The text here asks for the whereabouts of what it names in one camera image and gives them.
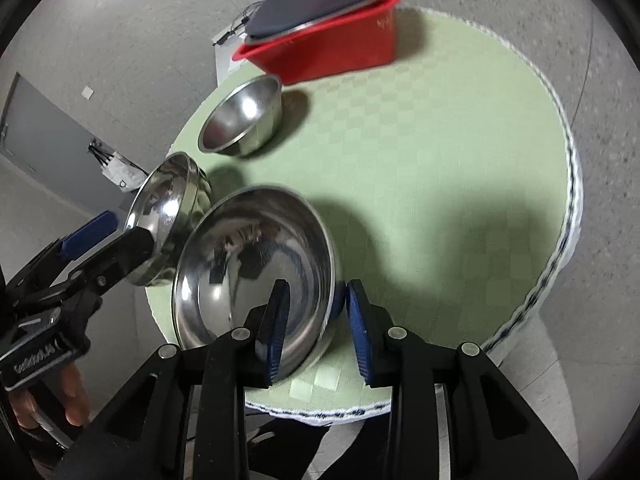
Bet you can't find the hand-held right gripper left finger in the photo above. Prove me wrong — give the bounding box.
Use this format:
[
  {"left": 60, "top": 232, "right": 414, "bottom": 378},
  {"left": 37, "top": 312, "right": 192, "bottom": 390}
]
[{"left": 55, "top": 280, "right": 292, "bottom": 480}]

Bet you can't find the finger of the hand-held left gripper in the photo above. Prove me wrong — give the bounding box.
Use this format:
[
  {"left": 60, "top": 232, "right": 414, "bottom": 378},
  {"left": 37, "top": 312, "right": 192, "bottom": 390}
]
[
  {"left": 5, "top": 211, "right": 119, "bottom": 293},
  {"left": 15, "top": 227, "right": 156, "bottom": 323}
]

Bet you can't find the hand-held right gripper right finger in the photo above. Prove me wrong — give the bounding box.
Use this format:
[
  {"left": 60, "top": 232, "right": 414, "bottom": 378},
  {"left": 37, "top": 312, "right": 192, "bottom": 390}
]
[{"left": 346, "top": 279, "right": 581, "bottom": 480}]

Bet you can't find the steel bowl with rim band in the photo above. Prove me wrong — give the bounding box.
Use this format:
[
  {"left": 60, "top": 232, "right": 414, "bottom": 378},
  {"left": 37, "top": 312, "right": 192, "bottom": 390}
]
[{"left": 122, "top": 151, "right": 213, "bottom": 288}]

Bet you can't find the large steel bowl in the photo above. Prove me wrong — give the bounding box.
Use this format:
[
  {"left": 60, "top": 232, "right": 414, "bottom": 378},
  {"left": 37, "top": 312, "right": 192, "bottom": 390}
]
[{"left": 171, "top": 186, "right": 343, "bottom": 381}]

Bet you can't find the person's left hand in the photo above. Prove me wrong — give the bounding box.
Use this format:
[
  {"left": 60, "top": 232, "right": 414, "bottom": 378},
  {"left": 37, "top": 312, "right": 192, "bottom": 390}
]
[{"left": 10, "top": 362, "right": 92, "bottom": 431}]

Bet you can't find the white plastic bag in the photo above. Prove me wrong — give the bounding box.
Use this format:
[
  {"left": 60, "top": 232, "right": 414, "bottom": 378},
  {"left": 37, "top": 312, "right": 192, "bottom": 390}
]
[{"left": 102, "top": 151, "right": 151, "bottom": 191}]

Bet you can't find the black tripod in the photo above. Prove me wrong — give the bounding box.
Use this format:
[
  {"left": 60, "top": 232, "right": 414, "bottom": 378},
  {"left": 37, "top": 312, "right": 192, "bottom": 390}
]
[{"left": 88, "top": 137, "right": 117, "bottom": 167}]

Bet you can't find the grey door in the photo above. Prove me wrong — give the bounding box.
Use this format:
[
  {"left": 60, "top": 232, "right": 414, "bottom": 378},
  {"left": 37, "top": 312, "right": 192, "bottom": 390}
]
[{"left": 0, "top": 72, "right": 151, "bottom": 181}]

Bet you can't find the green checkered tablecloth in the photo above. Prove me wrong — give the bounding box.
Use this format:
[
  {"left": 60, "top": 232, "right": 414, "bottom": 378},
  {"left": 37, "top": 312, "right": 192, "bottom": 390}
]
[{"left": 145, "top": 6, "right": 584, "bottom": 428}]

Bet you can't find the small steel bowl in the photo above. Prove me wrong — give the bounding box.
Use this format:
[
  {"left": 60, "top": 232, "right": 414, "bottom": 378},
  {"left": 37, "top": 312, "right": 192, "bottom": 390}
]
[{"left": 198, "top": 74, "right": 283, "bottom": 157}]

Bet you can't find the white board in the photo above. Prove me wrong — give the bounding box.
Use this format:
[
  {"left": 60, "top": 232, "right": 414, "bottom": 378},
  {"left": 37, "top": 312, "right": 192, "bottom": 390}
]
[{"left": 211, "top": 25, "right": 251, "bottom": 88}]

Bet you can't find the red plastic basin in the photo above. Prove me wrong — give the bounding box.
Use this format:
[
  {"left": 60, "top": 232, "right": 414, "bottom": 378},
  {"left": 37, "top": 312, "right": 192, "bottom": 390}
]
[{"left": 232, "top": 0, "right": 404, "bottom": 86}]

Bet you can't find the steel tray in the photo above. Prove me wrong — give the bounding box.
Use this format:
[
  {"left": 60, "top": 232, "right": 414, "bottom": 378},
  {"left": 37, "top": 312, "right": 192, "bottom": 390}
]
[{"left": 244, "top": 0, "right": 391, "bottom": 46}]

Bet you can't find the black cable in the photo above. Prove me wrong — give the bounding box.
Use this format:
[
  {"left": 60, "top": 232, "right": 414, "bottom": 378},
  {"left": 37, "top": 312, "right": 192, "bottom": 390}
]
[{"left": 212, "top": 0, "right": 266, "bottom": 47}]

